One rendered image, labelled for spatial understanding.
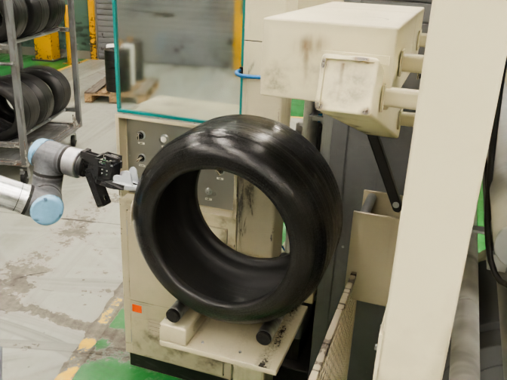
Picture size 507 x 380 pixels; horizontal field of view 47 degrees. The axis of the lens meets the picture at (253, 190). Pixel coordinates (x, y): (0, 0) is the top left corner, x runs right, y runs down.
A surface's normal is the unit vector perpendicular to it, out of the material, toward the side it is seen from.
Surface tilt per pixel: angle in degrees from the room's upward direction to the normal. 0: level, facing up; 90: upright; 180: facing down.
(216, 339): 0
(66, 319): 0
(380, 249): 90
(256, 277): 35
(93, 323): 0
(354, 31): 90
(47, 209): 89
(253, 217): 90
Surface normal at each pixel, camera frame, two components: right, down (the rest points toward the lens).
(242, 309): -0.27, 0.50
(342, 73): -0.30, 0.04
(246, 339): 0.04, -0.93
